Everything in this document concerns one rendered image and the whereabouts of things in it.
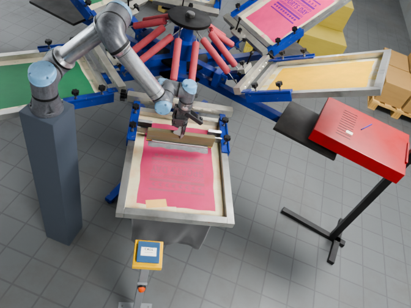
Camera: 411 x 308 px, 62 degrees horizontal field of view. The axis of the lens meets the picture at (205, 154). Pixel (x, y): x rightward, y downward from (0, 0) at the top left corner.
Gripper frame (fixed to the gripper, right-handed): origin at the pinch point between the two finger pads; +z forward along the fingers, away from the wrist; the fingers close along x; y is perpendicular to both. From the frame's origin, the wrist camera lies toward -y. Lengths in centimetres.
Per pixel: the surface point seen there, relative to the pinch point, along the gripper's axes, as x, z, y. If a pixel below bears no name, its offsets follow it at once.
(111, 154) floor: -75, 109, 48
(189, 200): 34.5, 13.7, -7.1
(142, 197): 35.7, 13.7, 17.6
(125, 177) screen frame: 26.7, 10.2, 27.1
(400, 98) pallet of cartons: -209, 80, -299
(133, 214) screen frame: 48, 10, 21
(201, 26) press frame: -85, -23, -8
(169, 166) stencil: 12.7, 13.7, 4.4
